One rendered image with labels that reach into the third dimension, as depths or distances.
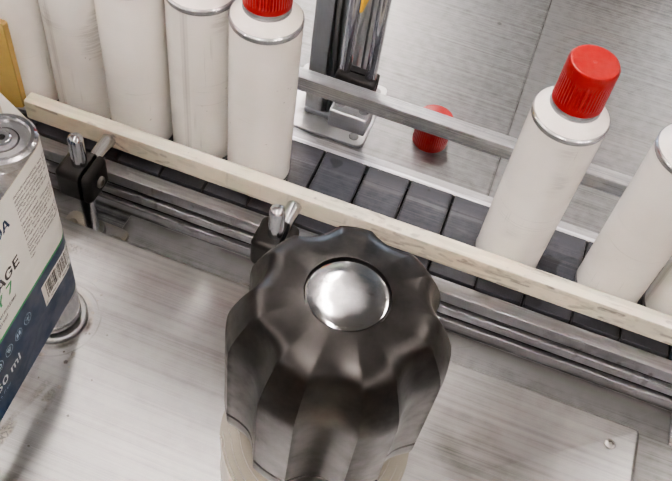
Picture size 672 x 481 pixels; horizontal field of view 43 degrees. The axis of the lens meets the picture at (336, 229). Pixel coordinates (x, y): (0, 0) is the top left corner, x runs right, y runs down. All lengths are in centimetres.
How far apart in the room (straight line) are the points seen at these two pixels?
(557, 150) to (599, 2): 50
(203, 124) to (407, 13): 36
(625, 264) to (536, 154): 12
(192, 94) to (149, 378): 21
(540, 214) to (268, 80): 21
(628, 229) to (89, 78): 42
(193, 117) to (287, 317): 40
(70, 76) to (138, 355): 23
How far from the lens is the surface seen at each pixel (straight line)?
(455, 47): 93
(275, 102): 62
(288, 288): 29
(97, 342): 62
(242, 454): 38
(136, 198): 72
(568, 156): 57
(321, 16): 75
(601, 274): 66
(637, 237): 62
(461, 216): 71
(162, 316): 63
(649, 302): 70
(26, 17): 70
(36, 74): 73
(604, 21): 103
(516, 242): 64
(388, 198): 70
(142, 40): 64
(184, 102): 66
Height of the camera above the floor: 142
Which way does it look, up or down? 53 degrees down
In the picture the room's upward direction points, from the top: 10 degrees clockwise
